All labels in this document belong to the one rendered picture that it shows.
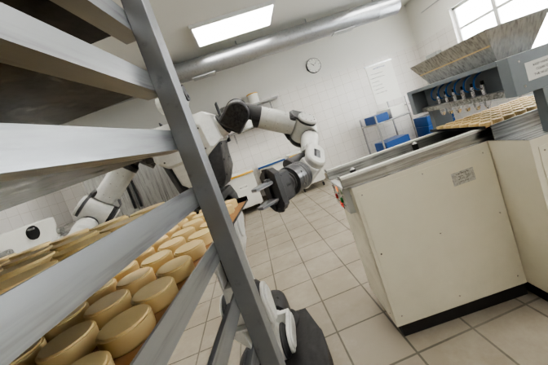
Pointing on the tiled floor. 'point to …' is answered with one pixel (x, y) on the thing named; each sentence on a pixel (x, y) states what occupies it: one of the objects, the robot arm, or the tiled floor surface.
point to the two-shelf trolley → (386, 121)
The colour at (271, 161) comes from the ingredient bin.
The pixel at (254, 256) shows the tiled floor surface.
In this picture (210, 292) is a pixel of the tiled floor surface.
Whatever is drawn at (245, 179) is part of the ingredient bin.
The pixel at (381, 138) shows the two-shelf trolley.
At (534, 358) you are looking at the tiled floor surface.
